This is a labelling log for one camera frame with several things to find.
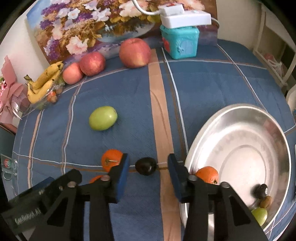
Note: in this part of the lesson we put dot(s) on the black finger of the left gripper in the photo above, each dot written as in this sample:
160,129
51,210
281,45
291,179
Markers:
27,209

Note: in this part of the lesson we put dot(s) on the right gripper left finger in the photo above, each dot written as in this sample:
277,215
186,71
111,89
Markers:
65,219

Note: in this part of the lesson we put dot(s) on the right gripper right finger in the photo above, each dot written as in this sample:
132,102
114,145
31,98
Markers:
232,218

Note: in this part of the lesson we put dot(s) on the small dark plum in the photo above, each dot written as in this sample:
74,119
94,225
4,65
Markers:
260,191

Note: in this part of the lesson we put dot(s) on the green fruit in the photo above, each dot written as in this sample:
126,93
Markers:
103,118
260,214

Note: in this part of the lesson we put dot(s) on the orange in plate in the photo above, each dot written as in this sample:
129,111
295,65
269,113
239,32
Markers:
208,174

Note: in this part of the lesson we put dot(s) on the orange with stem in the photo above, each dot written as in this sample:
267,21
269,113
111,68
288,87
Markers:
111,158

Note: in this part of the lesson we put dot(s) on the round steel plate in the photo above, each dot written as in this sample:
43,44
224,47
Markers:
247,147

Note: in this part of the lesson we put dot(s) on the green fruit in plate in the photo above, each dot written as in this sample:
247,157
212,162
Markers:
260,214

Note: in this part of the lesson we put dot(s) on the brown longan right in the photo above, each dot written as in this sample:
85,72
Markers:
266,202

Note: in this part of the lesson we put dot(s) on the blue plaid tablecloth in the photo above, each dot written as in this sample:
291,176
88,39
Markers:
160,108

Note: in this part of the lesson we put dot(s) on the pink gift box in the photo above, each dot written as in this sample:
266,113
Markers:
13,94

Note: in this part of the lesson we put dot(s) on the clear fruit bag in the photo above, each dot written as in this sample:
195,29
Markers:
45,96

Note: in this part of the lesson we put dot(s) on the yellow banana bunch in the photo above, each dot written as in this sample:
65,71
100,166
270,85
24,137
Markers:
50,78

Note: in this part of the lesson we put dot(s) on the small pink apple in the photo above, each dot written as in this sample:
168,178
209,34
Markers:
72,74

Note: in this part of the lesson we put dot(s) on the middle red apple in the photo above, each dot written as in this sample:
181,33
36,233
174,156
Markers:
92,63

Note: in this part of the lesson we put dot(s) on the large red apple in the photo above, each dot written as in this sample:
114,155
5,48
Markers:
134,53

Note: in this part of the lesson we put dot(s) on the teal plastic box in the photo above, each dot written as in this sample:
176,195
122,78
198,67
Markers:
180,43

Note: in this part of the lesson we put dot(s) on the white shelf rack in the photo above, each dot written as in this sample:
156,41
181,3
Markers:
272,41

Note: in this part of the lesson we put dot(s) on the floral painting canvas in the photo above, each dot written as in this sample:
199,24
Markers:
67,30

